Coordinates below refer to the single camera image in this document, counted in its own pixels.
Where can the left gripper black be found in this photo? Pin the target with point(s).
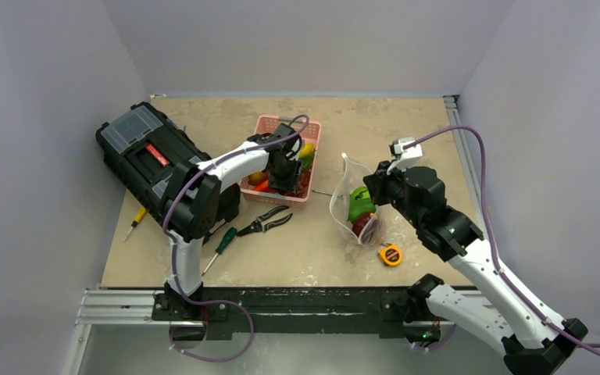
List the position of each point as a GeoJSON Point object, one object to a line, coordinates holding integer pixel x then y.
{"type": "Point", "coordinates": [289, 183]}

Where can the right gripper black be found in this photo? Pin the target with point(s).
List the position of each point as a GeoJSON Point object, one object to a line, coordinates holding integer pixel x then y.
{"type": "Point", "coordinates": [376, 183]}

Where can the red toy grape bunch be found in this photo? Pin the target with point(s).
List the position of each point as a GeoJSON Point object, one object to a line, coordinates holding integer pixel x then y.
{"type": "Point", "coordinates": [303, 184]}

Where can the green toy watermelon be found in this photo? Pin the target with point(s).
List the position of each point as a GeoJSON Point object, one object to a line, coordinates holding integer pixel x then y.
{"type": "Point", "coordinates": [360, 203]}

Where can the green toy leaf vegetable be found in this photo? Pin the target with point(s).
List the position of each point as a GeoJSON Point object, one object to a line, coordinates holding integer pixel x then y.
{"type": "Point", "coordinates": [307, 162]}

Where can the brown toy kiwi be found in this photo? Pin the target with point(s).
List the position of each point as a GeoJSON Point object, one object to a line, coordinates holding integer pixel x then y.
{"type": "Point", "coordinates": [258, 178]}

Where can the clear zip top bag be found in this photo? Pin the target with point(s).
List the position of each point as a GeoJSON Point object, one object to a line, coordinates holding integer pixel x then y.
{"type": "Point", "coordinates": [353, 173]}

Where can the dark red toy fruit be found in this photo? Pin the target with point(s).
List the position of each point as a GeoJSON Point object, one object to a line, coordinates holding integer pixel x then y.
{"type": "Point", "coordinates": [360, 224]}

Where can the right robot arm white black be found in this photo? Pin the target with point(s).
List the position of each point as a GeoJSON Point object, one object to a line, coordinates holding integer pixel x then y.
{"type": "Point", "coordinates": [517, 328]}

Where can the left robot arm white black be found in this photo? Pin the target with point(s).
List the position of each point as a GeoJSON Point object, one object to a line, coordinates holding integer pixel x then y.
{"type": "Point", "coordinates": [193, 211]}

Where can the orange toy carrot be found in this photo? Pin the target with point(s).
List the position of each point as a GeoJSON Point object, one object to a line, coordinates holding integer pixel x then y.
{"type": "Point", "coordinates": [263, 187]}

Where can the yellow toy banana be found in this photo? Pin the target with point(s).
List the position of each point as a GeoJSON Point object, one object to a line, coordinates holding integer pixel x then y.
{"type": "Point", "coordinates": [308, 151]}

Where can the pink plastic basket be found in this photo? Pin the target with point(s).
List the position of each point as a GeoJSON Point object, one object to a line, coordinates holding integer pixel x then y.
{"type": "Point", "coordinates": [311, 136]}

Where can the black pliers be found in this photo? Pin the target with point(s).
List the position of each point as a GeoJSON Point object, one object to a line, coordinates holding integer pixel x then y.
{"type": "Point", "coordinates": [266, 221]}

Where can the orange tape measure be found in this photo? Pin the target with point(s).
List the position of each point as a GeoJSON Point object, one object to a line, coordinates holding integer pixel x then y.
{"type": "Point", "coordinates": [391, 255]}

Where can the black tool box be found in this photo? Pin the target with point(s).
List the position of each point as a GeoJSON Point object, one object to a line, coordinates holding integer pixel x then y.
{"type": "Point", "coordinates": [143, 148]}

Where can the small yellow screwdriver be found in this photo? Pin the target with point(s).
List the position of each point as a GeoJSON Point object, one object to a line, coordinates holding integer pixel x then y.
{"type": "Point", "coordinates": [142, 212]}

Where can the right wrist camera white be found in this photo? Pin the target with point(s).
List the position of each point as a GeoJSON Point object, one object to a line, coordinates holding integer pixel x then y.
{"type": "Point", "coordinates": [405, 152]}

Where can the green handled screwdriver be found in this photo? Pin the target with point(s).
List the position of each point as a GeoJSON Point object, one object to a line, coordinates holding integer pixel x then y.
{"type": "Point", "coordinates": [227, 238]}

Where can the aluminium frame rail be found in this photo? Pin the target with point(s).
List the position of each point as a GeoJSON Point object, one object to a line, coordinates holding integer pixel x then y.
{"type": "Point", "coordinates": [468, 162]}

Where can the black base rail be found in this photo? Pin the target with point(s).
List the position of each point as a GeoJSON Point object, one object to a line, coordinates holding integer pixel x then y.
{"type": "Point", "coordinates": [388, 312]}

